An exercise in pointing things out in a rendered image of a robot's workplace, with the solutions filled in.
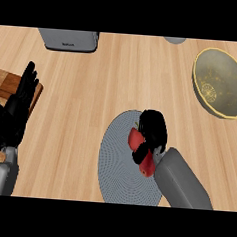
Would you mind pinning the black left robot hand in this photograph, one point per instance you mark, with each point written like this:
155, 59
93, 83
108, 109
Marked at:
17, 106

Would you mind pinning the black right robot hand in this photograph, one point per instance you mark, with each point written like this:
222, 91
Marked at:
153, 128

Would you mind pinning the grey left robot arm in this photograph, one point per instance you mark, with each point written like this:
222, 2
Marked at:
1, 172

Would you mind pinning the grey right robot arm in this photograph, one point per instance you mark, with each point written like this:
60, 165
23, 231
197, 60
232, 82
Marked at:
179, 181

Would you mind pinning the grey round woven placemat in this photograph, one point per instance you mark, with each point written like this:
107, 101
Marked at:
120, 170

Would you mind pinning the grey bowl with yellow rim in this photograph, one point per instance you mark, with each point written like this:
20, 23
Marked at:
219, 84

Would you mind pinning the grey toaster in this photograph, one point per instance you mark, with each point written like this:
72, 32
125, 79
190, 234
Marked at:
71, 40

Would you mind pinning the small grey round object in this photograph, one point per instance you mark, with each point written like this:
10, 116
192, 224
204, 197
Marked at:
174, 40

